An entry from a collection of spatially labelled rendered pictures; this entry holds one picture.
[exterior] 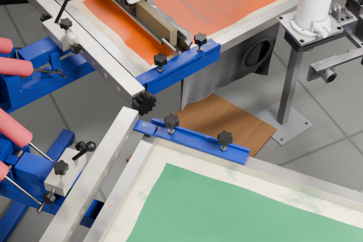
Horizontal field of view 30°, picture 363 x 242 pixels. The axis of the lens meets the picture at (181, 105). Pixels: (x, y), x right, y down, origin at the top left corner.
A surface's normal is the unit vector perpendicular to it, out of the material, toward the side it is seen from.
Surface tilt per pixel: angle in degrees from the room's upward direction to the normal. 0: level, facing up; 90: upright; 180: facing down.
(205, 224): 0
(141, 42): 0
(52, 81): 90
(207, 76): 95
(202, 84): 95
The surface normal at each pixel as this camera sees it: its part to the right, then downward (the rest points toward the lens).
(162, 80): 0.62, 0.59
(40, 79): 0.03, -0.67
